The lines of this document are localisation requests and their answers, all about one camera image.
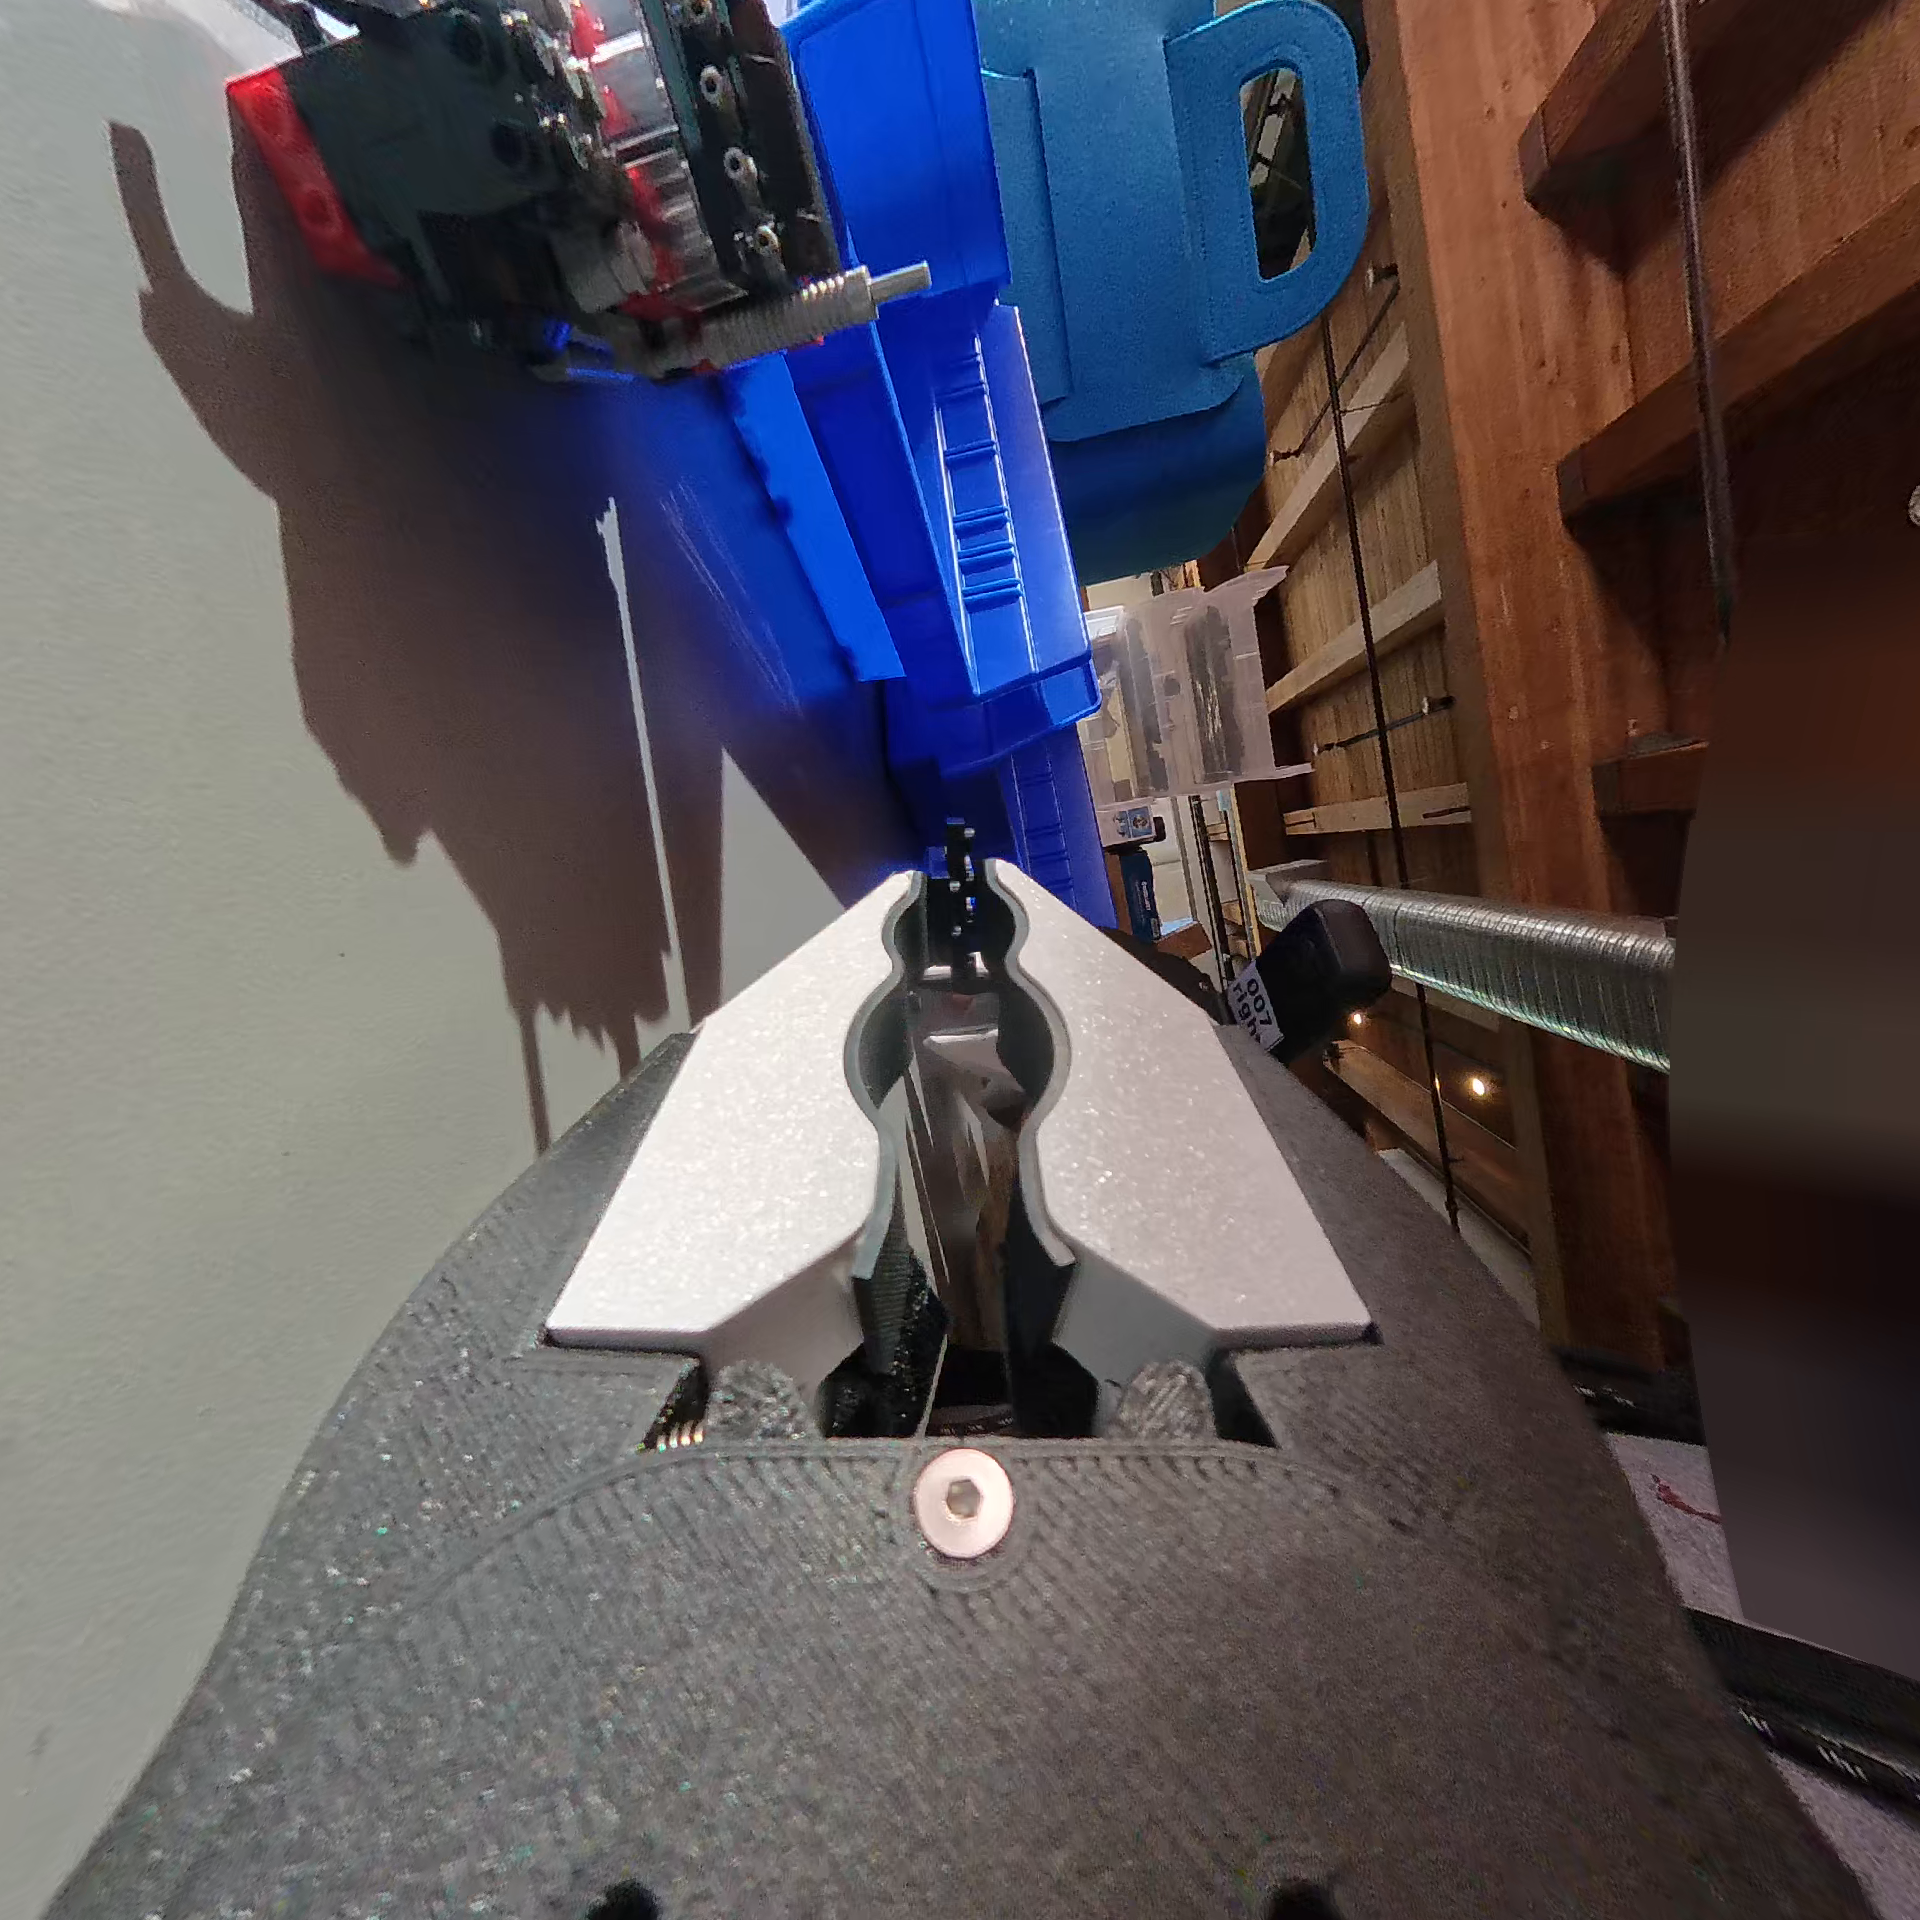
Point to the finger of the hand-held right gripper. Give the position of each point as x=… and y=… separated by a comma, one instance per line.
x=962, y=1095

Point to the blue felt bag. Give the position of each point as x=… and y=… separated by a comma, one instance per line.
x=1142, y=301

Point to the metal ventilation duct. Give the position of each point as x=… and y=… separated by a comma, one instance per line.
x=1500, y=968

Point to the black brick assembly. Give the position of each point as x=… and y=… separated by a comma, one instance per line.
x=956, y=886

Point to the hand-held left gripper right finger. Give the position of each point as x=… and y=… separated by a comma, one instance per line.
x=1185, y=1186

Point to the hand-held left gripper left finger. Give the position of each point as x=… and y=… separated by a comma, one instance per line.
x=721, y=1186

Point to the toy brick truck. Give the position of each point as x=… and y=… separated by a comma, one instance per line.
x=570, y=165

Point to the clear plastic storage box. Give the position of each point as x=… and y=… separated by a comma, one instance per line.
x=1201, y=691

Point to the blue plastic bin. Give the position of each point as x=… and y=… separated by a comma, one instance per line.
x=962, y=451
x=1051, y=811

